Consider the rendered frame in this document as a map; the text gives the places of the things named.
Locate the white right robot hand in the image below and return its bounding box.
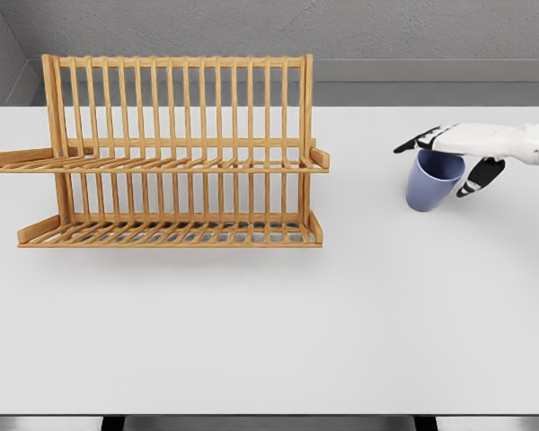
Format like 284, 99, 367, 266
393, 122, 520, 199

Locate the blue plastic cup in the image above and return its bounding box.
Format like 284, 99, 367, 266
405, 149, 467, 213

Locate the wooden two-tier dish rack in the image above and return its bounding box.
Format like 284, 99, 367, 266
0, 53, 331, 250

